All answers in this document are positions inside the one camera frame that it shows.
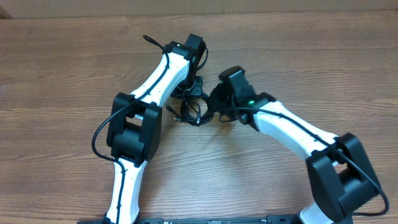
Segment black usb cable white plug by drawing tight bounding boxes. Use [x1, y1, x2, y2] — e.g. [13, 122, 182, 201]
[166, 93, 214, 126]

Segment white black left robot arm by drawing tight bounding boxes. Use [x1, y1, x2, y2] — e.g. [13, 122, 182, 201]
[91, 34, 208, 223]

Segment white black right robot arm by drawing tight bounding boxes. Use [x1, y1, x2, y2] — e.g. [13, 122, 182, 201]
[208, 82, 389, 223]

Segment black usb cable silver plug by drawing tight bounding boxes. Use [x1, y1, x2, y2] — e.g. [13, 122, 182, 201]
[165, 100, 205, 126]

